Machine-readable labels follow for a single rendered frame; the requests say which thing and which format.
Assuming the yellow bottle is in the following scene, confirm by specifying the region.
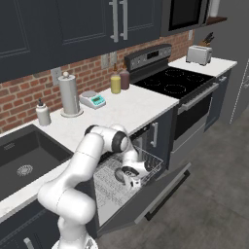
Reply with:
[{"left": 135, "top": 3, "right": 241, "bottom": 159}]
[{"left": 110, "top": 63, "right": 123, "bottom": 95}]

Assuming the black dishwasher door handle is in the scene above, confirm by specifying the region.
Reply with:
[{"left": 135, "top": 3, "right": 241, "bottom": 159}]
[{"left": 144, "top": 169, "right": 192, "bottom": 222}]

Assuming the silver toaster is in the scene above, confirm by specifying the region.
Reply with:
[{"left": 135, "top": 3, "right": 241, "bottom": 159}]
[{"left": 185, "top": 45, "right": 214, "bottom": 67}]

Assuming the grey fridge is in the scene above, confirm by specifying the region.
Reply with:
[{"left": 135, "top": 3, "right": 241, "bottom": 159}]
[{"left": 194, "top": 0, "right": 249, "bottom": 125}]

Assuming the wooden knife block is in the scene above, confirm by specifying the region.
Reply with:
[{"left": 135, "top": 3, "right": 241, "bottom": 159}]
[{"left": 197, "top": 31, "right": 215, "bottom": 49}]

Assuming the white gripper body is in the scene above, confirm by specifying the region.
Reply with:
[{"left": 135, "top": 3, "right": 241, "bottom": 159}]
[{"left": 127, "top": 176, "right": 143, "bottom": 190}]

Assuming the white wire dishwasher rack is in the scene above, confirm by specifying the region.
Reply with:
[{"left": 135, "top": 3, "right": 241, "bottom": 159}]
[{"left": 93, "top": 145, "right": 164, "bottom": 209}]

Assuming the white jar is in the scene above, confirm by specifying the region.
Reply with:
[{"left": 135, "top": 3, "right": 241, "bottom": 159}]
[{"left": 209, "top": 0, "right": 222, "bottom": 18}]

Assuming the black sink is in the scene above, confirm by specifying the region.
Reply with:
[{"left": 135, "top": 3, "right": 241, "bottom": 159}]
[{"left": 0, "top": 124, "right": 74, "bottom": 202}]

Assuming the silver sink cabinet handle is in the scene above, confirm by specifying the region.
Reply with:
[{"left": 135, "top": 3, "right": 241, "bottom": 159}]
[{"left": 22, "top": 236, "right": 36, "bottom": 249}]

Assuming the dark bowl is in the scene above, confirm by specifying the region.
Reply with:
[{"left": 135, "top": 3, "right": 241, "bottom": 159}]
[{"left": 114, "top": 166, "right": 128, "bottom": 184}]

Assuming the grey double wall outlet plate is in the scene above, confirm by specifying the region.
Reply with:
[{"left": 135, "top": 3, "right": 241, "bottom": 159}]
[{"left": 100, "top": 51, "right": 119, "bottom": 70}]

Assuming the grey paper towel holder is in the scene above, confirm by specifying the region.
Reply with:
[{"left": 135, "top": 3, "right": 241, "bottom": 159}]
[{"left": 59, "top": 71, "right": 85, "bottom": 119}]

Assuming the grey kitchen scale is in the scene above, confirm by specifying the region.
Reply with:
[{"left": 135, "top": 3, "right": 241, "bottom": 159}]
[{"left": 79, "top": 89, "right": 107, "bottom": 111}]

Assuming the white soap dispenser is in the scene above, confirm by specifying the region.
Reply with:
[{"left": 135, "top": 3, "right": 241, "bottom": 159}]
[{"left": 35, "top": 98, "right": 53, "bottom": 127}]

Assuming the silver cupboard handle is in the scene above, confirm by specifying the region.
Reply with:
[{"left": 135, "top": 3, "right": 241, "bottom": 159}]
[
  {"left": 108, "top": 0, "right": 120, "bottom": 44},
  {"left": 119, "top": 0, "right": 129, "bottom": 42}
]

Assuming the dark cabinet beside stove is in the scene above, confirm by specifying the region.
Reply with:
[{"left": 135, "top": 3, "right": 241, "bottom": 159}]
[{"left": 203, "top": 69, "right": 233, "bottom": 132}]

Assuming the dark upper cupboard door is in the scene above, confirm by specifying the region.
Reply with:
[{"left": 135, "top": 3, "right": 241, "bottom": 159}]
[
  {"left": 0, "top": 0, "right": 63, "bottom": 84},
  {"left": 117, "top": 0, "right": 163, "bottom": 50},
  {"left": 55, "top": 0, "right": 120, "bottom": 62}
]

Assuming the dark dishwasher door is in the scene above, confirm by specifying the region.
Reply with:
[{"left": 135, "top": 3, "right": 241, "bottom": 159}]
[{"left": 96, "top": 161, "right": 193, "bottom": 237}]

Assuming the silver lower cabinet handle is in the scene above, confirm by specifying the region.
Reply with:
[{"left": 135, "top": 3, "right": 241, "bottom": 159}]
[{"left": 150, "top": 122, "right": 160, "bottom": 148}]

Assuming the steel microwave oven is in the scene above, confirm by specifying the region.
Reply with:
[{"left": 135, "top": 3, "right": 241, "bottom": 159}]
[{"left": 160, "top": 0, "right": 212, "bottom": 37}]

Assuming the black and steel stove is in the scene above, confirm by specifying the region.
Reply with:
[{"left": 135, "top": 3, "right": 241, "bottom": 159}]
[{"left": 124, "top": 43, "right": 226, "bottom": 170}]

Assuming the dark cabinet under sink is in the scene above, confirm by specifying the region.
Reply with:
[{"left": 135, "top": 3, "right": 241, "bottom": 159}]
[{"left": 0, "top": 196, "right": 98, "bottom": 249}]

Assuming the brown bottle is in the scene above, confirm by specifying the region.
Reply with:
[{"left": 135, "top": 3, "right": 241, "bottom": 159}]
[{"left": 119, "top": 64, "right": 131, "bottom": 90}]

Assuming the steel oven door handle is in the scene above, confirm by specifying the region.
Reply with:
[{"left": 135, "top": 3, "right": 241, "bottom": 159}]
[{"left": 177, "top": 82, "right": 220, "bottom": 115}]

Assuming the dark lower cabinet door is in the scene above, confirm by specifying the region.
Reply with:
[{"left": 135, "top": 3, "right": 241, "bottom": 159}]
[{"left": 146, "top": 108, "right": 175, "bottom": 172}]

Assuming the wooden wall shelf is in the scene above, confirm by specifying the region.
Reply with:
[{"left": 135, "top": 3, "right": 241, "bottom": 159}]
[{"left": 205, "top": 16, "right": 229, "bottom": 27}]

